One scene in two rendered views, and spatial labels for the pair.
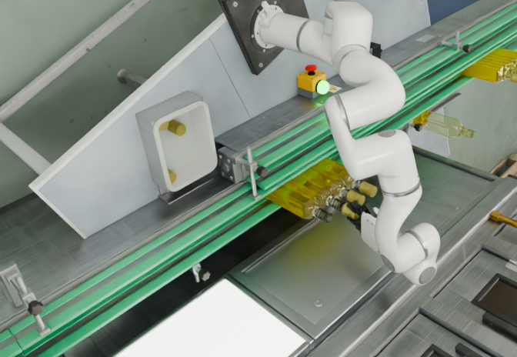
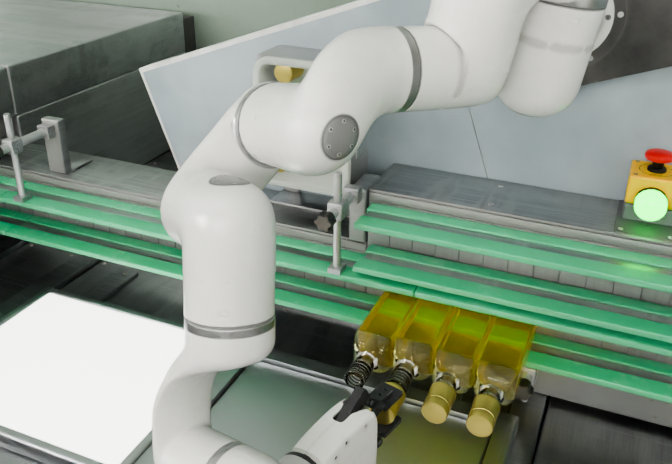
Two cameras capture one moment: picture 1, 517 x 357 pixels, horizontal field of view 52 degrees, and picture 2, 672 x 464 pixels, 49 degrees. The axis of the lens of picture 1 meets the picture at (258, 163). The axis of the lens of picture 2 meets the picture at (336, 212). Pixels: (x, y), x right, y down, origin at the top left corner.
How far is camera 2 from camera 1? 1.17 m
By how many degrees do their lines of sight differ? 53
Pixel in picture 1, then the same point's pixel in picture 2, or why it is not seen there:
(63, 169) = (173, 64)
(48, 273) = (108, 169)
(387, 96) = (281, 112)
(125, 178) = not seen: hidden behind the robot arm
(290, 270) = (279, 409)
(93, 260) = (135, 186)
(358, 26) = not seen: outside the picture
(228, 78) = not seen: hidden behind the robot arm
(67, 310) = (55, 202)
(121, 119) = (258, 42)
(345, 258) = not seen: outside the picture
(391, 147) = (189, 201)
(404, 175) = (188, 280)
